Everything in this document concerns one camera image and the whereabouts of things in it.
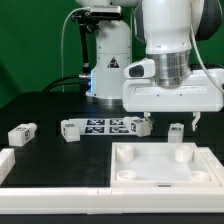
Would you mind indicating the black depth camera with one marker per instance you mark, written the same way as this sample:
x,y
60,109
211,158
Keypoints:
x,y
106,11

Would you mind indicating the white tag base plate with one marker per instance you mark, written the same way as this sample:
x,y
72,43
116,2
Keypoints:
x,y
101,126

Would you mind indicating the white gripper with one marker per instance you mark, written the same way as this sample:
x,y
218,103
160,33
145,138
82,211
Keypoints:
x,y
195,94

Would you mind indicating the white square tabletop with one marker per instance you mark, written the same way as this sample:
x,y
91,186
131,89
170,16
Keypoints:
x,y
160,165

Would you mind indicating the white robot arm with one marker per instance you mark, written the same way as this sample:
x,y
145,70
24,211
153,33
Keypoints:
x,y
143,48

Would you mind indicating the white obstacle left rail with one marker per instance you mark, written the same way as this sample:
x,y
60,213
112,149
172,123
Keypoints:
x,y
7,161

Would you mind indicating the white obstacle front rail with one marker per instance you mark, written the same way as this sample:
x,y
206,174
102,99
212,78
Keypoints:
x,y
111,200

